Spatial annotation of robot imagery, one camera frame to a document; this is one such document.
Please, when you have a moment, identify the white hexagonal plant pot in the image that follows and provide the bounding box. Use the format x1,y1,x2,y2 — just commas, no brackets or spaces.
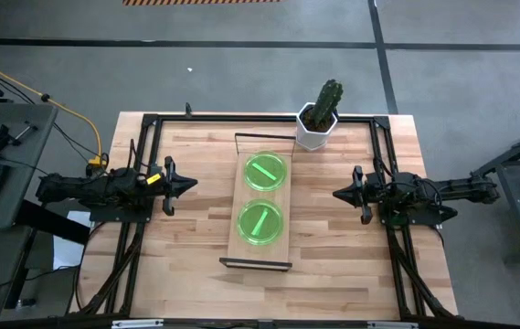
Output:
295,101,339,153

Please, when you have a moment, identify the black clamp tool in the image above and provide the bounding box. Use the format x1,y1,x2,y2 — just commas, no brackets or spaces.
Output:
0,122,39,154

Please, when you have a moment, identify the green cactus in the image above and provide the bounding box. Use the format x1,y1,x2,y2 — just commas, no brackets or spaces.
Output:
313,79,345,131

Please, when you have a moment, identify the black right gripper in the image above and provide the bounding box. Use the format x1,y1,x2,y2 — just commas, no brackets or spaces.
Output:
332,165,383,225

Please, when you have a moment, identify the grey desk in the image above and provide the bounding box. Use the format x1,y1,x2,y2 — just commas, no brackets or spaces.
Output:
0,101,58,229

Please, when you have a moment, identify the yellow cable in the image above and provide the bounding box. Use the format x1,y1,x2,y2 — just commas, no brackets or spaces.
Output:
0,49,107,167

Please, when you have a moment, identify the white sheet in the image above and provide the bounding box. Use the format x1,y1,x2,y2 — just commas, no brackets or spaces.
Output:
52,210,92,271

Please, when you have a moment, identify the wooden shelf with black frame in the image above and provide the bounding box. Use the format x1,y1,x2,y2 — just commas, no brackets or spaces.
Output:
218,132,297,272

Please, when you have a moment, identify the black flat panel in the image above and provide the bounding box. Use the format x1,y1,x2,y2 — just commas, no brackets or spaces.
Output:
15,199,91,246

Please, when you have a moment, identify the black aluminium extrusion frame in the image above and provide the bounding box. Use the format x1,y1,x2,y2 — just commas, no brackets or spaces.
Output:
79,112,460,321

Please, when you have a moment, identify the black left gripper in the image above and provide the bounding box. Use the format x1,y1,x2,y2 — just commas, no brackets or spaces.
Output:
145,156,198,217

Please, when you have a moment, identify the silver metal bracket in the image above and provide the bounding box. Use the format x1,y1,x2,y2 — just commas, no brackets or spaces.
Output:
111,319,165,329

